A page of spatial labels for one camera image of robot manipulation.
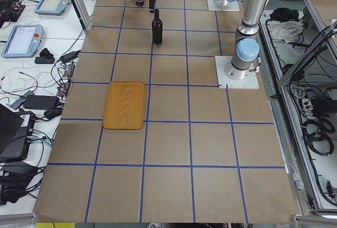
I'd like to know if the teach pendant near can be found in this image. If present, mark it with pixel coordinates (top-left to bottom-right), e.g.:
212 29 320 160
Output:
1 24 44 58

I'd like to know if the wooden tray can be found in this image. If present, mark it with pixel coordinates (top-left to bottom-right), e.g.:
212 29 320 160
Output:
102 82 146 130

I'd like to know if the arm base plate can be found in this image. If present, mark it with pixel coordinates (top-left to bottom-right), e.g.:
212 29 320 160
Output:
215 56 259 90
207 0 240 12

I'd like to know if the black laptop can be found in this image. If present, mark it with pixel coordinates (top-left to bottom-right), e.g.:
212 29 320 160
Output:
1 105 35 163

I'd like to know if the teach pendant far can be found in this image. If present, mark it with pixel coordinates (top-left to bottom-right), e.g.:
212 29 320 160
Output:
34 0 70 16

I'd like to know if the teach pendant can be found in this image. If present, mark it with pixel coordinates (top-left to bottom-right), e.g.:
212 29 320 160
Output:
34 0 70 16
1 24 44 58

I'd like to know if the aluminium frame post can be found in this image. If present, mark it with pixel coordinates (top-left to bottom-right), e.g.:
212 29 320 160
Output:
71 0 92 33

